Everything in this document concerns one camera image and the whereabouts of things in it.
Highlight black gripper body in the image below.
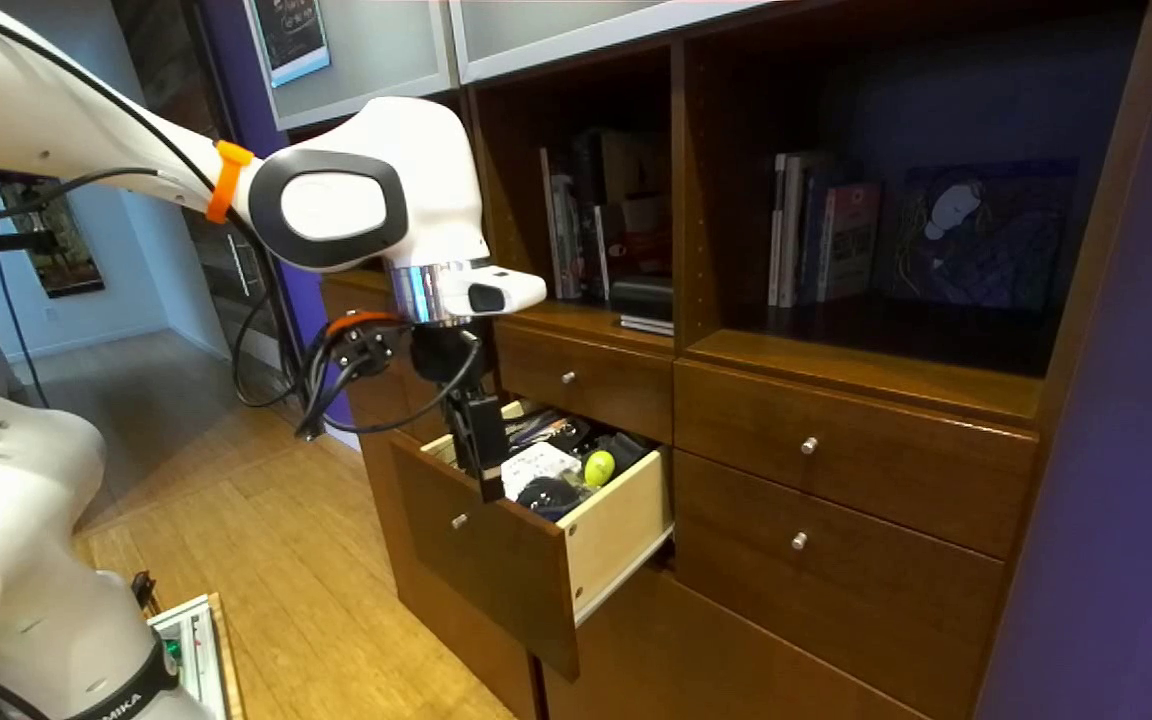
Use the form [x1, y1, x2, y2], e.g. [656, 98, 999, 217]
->
[412, 324, 507, 480]

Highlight wooden drawer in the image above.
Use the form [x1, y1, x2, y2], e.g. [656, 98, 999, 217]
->
[393, 434, 673, 677]

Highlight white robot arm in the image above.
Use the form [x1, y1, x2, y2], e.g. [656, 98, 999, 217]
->
[0, 13, 545, 720]

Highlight black object in drawer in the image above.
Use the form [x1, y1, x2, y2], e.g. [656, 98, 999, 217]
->
[519, 475, 586, 520]

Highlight white paper in drawer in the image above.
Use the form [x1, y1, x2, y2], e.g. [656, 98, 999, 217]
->
[500, 445, 580, 498]

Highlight yellow-green ball in drawer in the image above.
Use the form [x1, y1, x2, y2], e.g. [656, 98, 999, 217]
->
[580, 449, 615, 487]

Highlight closed drawer upper left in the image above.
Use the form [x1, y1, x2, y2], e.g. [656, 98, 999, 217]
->
[496, 324, 675, 438]

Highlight closed drawer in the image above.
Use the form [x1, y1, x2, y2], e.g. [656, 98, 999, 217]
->
[675, 358, 1035, 555]
[673, 450, 1004, 720]
[496, 324, 675, 438]

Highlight closed drawer lower right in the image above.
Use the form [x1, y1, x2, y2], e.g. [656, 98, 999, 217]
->
[673, 450, 1004, 720]

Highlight closed drawer upper right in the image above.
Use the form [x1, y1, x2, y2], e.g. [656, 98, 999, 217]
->
[675, 358, 1035, 555]

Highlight books in middle shelf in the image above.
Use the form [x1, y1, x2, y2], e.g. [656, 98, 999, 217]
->
[540, 127, 673, 320]

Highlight books in shelf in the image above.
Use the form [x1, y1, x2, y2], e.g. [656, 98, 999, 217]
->
[540, 127, 673, 320]
[765, 153, 882, 312]

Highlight flat book lying shelf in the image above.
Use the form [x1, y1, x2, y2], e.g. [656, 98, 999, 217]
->
[615, 312, 675, 336]

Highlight white device on floor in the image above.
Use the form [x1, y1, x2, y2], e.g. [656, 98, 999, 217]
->
[138, 592, 245, 720]

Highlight poster top left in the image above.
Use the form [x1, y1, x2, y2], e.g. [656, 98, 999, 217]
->
[252, 0, 332, 87]

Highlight wooden shelf cabinet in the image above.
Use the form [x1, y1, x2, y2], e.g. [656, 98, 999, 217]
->
[288, 0, 1152, 720]

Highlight books in right shelf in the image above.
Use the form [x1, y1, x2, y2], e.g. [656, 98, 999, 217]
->
[765, 153, 882, 312]

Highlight dark picture in shelf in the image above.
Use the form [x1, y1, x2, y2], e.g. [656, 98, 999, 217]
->
[875, 158, 1077, 312]

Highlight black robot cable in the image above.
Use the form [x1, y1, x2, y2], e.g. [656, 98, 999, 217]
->
[226, 217, 490, 438]

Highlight framed picture on wall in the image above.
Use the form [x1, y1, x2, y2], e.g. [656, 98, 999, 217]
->
[0, 178, 103, 296]

